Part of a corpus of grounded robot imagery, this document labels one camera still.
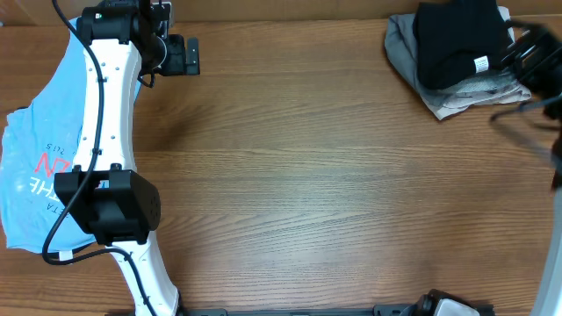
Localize black t-shirt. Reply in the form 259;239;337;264
413;0;513;90

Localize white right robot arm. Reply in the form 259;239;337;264
489;20;561;315

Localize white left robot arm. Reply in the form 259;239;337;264
54;0;200;315

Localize folded grey trousers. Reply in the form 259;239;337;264
385;14;526;108

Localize light blue printed t-shirt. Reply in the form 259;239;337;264
0;16;144;262

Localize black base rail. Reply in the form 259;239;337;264
177;304;430;316

